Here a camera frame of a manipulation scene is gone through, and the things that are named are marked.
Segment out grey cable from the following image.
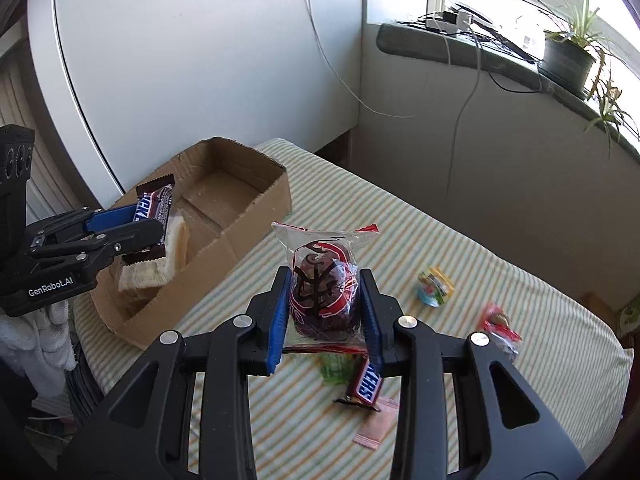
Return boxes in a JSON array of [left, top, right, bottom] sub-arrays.
[[441, 24, 484, 201]]

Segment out white power strip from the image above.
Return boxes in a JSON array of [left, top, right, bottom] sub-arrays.
[[424, 10, 473, 36]]

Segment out Snickers bar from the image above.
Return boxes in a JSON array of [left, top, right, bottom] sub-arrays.
[[122, 174, 175, 266], [333, 356, 384, 412]]

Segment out black cable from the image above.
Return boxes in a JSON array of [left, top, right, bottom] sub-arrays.
[[399, 8, 544, 96]]

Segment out red clear chocolate packet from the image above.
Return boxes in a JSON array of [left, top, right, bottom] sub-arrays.
[[477, 302, 523, 363]]

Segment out white cloth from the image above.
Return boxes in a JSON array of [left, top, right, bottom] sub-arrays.
[[1, 300, 76, 398]]

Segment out white cable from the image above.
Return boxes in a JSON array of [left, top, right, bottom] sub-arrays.
[[294, 0, 419, 120]]

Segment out green candy packet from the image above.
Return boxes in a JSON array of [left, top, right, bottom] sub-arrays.
[[320, 353, 355, 385]]

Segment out yellow quail egg packet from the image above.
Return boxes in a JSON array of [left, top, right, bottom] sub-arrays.
[[416, 266, 454, 308]]

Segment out dark plant pot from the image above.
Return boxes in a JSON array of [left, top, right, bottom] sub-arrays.
[[538, 37, 596, 99]]

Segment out cardboard box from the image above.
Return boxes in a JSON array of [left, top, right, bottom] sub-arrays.
[[91, 138, 292, 349]]

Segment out bread slices packet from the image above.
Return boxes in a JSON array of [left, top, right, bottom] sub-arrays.
[[117, 212, 189, 300]]

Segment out green spider plant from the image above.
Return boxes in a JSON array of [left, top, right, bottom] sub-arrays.
[[534, 0, 639, 144]]

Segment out pink sachet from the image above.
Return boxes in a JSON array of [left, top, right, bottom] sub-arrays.
[[352, 396, 399, 450]]

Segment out red clear pastry packet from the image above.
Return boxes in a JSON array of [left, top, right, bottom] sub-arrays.
[[272, 222, 380, 354]]

